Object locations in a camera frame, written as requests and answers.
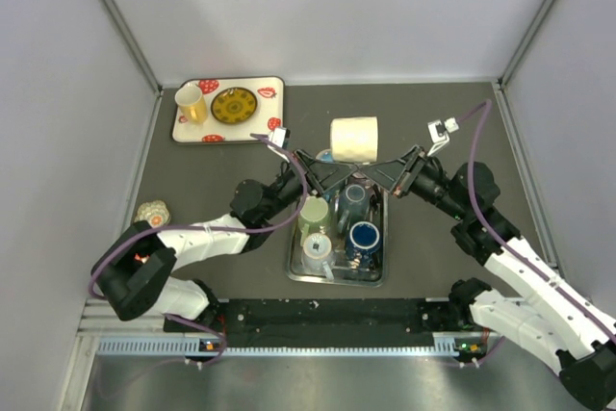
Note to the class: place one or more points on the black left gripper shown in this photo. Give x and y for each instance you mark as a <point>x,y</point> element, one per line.
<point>316,171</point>

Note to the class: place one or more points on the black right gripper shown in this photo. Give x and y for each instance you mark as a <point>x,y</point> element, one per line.
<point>395,175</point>

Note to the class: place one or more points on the blue butterfly mug orange inside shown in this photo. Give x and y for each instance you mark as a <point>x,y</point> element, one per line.
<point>325,156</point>

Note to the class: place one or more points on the grey-blue mug white inside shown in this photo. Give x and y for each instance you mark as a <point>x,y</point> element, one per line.
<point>353,206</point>

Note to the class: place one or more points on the light green mug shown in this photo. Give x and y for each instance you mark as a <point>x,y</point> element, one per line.
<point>314,217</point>

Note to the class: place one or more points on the cream mug black rim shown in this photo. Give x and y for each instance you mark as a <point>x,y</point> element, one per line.
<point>354,139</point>

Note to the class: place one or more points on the dark blue enamel mug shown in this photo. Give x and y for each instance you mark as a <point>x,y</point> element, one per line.
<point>363,239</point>

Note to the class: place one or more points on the clear plastic measuring cup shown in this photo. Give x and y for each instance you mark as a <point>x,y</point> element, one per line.
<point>318,256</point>

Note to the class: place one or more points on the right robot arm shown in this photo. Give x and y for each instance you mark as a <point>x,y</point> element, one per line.
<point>560,327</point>

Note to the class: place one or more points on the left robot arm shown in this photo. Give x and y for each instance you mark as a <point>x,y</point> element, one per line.
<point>135,275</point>

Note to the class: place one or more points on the yellow mug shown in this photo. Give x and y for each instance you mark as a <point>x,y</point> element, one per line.
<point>191,103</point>

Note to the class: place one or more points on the silver metal tray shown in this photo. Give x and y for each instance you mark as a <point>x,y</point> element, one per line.
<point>344,271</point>

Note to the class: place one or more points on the strawberry pattern white tray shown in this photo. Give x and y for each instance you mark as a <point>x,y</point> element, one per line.
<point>269,91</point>

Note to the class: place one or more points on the yellow patterned small plate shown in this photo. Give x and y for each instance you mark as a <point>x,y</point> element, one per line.
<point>234,106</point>

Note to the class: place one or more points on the floral patterned small bowl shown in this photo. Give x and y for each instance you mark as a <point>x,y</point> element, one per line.
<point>155,213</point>

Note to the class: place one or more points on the orange patterned small plate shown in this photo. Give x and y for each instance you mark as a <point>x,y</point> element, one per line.
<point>141,258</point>

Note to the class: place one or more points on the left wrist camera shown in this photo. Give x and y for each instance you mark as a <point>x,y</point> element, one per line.
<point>279,137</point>

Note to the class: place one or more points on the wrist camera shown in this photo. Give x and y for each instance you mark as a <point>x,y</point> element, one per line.
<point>279,137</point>
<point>439,132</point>

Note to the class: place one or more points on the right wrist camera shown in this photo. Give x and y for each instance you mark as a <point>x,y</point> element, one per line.
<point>439,132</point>

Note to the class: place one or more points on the grey slotted cable duct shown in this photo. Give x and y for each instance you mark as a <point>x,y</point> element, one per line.
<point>197,346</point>

